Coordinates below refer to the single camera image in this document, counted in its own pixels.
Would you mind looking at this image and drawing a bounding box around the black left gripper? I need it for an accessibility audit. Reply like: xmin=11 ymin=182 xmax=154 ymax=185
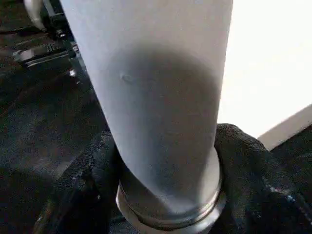
xmin=12 ymin=0 xmax=81 ymax=72

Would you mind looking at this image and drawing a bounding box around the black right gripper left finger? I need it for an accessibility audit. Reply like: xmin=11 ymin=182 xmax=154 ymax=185
xmin=39 ymin=135 xmax=123 ymax=234

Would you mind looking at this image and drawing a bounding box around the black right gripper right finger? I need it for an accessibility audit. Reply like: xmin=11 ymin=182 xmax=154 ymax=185
xmin=214 ymin=122 xmax=312 ymax=234

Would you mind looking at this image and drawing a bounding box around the white plastic table leg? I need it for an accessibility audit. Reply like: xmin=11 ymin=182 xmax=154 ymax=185
xmin=59 ymin=0 xmax=235 ymax=220

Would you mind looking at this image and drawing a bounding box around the white plastic table top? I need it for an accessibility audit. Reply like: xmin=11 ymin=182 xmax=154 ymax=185
xmin=115 ymin=0 xmax=312 ymax=234

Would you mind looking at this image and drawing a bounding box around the black work mat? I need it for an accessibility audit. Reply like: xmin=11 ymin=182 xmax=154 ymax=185
xmin=0 ymin=0 xmax=312 ymax=234

